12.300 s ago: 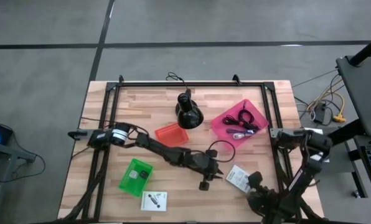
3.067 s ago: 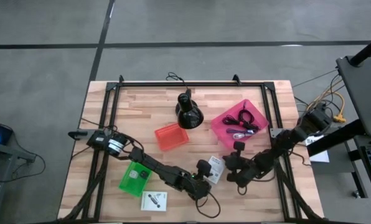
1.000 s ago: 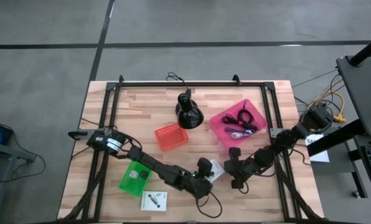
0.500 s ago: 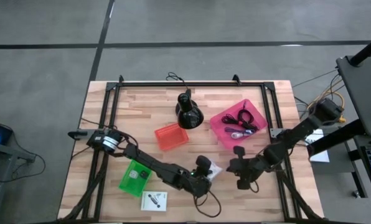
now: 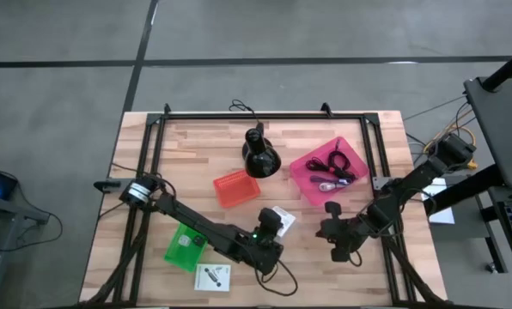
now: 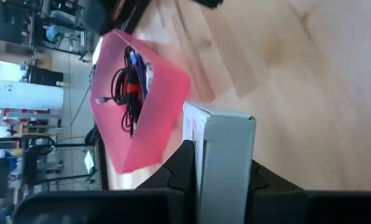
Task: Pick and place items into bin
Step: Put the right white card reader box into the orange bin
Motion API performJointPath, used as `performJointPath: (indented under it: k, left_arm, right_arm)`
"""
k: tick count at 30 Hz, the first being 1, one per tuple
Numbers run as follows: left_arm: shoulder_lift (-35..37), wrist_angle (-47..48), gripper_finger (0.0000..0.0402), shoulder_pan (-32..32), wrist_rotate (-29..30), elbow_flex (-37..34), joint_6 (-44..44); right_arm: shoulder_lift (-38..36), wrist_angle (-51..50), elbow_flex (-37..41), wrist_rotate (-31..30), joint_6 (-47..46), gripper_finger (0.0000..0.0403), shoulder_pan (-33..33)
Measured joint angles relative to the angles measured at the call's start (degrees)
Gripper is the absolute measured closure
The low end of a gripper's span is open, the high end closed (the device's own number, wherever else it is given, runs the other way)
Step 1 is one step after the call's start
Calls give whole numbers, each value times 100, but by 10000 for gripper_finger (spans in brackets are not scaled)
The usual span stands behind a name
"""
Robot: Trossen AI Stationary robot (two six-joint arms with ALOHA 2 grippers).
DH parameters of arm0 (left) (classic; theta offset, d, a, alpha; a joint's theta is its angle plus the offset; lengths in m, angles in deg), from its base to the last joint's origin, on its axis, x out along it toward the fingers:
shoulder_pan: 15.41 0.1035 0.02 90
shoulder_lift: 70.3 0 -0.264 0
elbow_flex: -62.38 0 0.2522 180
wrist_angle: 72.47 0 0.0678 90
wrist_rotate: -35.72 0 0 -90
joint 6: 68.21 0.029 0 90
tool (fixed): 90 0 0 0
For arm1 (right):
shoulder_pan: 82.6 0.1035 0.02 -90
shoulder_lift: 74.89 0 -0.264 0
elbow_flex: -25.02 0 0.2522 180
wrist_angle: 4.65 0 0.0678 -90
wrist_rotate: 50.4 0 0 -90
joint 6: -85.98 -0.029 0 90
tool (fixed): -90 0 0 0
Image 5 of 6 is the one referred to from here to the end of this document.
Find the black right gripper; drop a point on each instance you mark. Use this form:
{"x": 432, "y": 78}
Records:
{"x": 344, "y": 232}

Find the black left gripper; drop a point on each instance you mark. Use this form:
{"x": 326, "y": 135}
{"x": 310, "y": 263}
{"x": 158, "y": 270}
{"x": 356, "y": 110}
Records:
{"x": 269, "y": 244}

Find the white green product box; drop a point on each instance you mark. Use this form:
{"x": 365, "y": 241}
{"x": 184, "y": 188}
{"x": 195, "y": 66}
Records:
{"x": 288, "y": 219}

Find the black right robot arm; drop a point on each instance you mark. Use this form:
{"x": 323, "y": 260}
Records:
{"x": 410, "y": 180}

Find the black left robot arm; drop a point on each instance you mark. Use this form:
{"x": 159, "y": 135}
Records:
{"x": 196, "y": 221}

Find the pink plastic bin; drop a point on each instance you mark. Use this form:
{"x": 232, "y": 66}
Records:
{"x": 324, "y": 198}

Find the orange plastic basket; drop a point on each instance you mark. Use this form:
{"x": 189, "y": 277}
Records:
{"x": 236, "y": 189}

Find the black desk lamp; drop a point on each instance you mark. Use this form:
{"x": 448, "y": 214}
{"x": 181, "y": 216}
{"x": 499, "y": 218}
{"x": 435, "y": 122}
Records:
{"x": 260, "y": 163}

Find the grey mounting plate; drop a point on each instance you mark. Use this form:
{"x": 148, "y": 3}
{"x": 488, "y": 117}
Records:
{"x": 378, "y": 182}

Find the green plastic basket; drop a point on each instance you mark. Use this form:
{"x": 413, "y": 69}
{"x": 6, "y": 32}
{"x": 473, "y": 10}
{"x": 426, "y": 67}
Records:
{"x": 183, "y": 259}

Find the white paper sheet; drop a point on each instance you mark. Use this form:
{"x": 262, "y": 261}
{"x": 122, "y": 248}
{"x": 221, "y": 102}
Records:
{"x": 443, "y": 214}

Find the black desk leg beam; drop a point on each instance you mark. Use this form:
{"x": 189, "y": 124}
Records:
{"x": 462, "y": 191}

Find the desk caster wheel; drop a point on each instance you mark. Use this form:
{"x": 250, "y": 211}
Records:
{"x": 491, "y": 268}

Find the dark keyboard desk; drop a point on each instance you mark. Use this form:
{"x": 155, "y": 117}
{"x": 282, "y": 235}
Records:
{"x": 503, "y": 257}

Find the grey desk top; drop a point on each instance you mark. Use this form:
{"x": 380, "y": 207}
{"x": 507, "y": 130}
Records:
{"x": 501, "y": 129}

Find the black pole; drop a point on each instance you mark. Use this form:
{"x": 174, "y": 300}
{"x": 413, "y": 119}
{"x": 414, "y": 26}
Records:
{"x": 507, "y": 68}

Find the grey equipment stand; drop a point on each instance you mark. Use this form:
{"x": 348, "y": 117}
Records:
{"x": 7, "y": 210}

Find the black aluminium table frame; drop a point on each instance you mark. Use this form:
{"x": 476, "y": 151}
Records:
{"x": 260, "y": 116}

